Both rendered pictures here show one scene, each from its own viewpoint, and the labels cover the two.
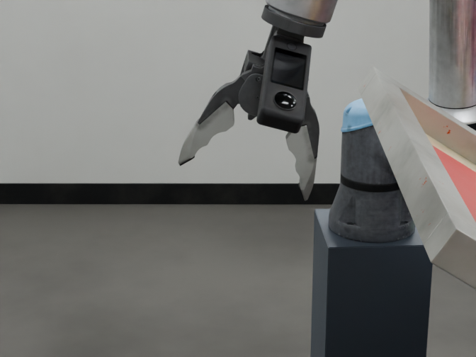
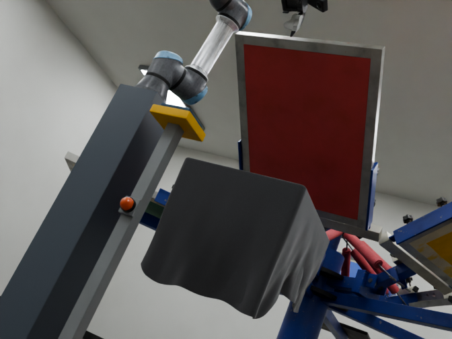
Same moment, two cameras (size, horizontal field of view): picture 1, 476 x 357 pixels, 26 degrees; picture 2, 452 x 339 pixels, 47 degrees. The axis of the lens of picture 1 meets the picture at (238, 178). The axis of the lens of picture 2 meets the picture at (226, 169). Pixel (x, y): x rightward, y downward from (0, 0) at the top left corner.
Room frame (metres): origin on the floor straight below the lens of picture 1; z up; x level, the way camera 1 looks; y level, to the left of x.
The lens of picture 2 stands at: (0.38, 1.29, 0.37)
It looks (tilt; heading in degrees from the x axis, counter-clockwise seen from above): 20 degrees up; 299
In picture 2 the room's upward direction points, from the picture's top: 24 degrees clockwise
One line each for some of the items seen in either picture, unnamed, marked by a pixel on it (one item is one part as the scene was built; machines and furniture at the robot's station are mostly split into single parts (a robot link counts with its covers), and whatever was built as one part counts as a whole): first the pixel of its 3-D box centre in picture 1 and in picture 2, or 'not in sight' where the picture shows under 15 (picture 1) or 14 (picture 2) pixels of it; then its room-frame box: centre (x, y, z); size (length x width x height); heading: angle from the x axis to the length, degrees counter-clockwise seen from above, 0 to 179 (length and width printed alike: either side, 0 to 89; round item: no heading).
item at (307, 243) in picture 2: not in sight; (294, 272); (0.89, -0.37, 0.74); 0.46 x 0.04 x 0.42; 90
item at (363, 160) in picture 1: (380, 136); (165, 68); (1.68, -0.24, 1.37); 0.13 x 0.12 x 0.14; 62
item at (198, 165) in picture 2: not in sight; (216, 230); (1.10, -0.14, 0.74); 0.45 x 0.03 x 0.43; 0
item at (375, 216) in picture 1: (372, 199); (153, 90); (1.68, -0.24, 1.25); 0.15 x 0.15 x 0.10
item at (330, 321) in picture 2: not in sight; (331, 320); (1.09, -2.15, 0.91); 1.34 x 0.41 x 0.08; 90
